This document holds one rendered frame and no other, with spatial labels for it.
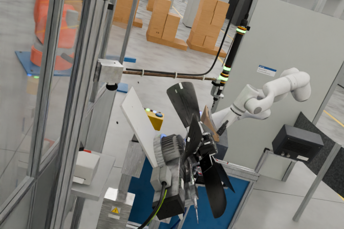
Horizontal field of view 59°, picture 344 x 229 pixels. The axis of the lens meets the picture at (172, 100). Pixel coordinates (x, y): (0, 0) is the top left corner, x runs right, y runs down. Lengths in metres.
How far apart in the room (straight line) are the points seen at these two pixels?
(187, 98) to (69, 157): 0.66
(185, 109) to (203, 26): 8.17
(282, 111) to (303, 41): 0.81
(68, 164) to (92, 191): 0.33
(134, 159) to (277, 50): 2.31
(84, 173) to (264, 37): 2.43
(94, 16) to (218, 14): 8.69
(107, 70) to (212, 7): 8.55
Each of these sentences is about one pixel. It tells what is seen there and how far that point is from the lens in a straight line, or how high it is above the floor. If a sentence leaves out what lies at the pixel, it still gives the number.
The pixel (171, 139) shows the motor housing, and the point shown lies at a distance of 1.59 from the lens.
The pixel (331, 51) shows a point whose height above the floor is 1.67.
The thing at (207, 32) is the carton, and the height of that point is 0.61.
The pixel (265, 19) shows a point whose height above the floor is 1.78.
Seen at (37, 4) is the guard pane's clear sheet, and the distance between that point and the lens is 1.04.
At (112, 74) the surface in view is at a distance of 1.20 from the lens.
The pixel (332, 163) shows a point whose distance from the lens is 3.33.
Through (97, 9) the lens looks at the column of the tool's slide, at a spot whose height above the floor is 1.77.
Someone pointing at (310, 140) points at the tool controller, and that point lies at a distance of 2.19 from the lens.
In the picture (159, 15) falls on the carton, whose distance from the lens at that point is 8.99.
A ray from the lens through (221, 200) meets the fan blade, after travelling 1.48.
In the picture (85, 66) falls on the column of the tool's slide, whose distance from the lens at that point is 1.15.
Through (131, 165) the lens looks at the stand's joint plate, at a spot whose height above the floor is 1.01.
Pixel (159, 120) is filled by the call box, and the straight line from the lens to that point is 2.01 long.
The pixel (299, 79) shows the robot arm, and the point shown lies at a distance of 1.85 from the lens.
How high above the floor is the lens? 1.95
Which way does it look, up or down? 22 degrees down
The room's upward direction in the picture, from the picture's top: 17 degrees clockwise
